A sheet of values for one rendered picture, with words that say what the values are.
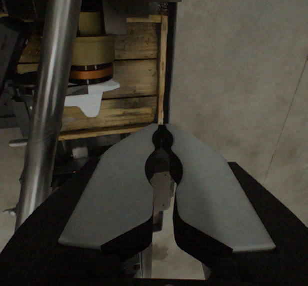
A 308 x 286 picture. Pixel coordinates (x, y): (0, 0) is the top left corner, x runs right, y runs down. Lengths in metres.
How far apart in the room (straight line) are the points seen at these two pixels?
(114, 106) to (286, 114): 1.96
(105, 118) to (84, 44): 0.33
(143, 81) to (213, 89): 1.22
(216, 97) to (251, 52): 0.41
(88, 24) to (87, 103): 0.11
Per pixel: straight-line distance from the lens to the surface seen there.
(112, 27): 0.32
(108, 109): 0.59
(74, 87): 0.32
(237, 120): 2.02
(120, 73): 0.56
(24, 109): 0.35
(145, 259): 1.23
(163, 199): 0.72
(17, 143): 0.89
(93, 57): 0.31
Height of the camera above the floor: 1.42
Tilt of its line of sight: 56 degrees down
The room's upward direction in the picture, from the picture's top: 154 degrees clockwise
